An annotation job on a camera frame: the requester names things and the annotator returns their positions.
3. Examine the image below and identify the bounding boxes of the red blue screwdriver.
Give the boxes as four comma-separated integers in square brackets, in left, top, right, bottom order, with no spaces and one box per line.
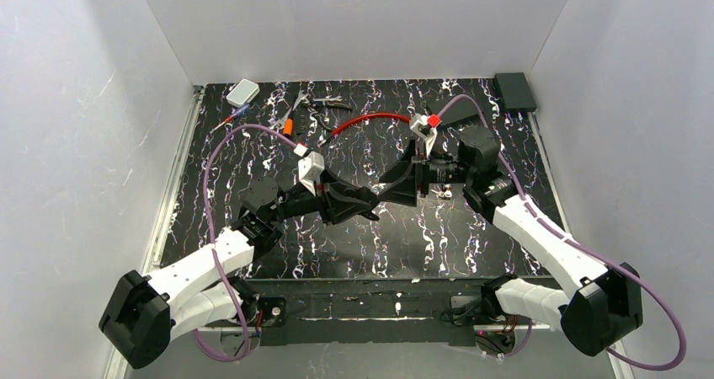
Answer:
[210,103,252,134]

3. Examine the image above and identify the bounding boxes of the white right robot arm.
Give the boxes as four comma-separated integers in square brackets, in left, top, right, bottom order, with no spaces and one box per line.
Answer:
[379,125,643,356]

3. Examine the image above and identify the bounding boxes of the white rectangular box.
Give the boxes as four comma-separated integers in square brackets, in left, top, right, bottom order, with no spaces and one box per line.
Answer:
[226,79,260,107]

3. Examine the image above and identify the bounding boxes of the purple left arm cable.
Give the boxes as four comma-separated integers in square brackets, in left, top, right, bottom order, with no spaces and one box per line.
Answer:
[190,124,300,363]

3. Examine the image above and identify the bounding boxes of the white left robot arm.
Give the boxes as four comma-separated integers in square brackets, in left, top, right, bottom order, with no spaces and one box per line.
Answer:
[99,169,379,369]

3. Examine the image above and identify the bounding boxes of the black handled pliers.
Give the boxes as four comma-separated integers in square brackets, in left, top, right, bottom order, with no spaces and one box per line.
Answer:
[311,96,352,111]

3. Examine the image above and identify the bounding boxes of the black comb piece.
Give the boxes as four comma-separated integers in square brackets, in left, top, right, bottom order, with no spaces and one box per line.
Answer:
[293,113,310,139]

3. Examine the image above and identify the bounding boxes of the flat black plate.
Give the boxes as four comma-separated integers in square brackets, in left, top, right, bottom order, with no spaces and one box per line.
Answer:
[426,98,481,131]

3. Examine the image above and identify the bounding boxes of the aluminium frame rail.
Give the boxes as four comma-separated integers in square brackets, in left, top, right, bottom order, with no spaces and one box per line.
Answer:
[103,85,205,379]

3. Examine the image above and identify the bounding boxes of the orange handled tool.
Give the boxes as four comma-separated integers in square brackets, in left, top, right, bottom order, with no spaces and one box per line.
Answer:
[275,90,307,140]

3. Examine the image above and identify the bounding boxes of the red cable lock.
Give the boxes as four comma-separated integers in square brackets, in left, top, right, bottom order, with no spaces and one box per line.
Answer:
[317,113,414,146]

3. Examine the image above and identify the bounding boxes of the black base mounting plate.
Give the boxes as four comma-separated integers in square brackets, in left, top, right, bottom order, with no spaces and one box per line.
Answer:
[246,278,529,347]

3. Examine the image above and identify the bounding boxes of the black box in corner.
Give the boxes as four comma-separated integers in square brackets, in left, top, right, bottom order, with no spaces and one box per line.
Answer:
[493,72,537,114]

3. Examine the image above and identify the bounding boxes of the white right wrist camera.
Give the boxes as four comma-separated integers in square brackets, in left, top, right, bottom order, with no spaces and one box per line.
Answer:
[409,114,441,158]

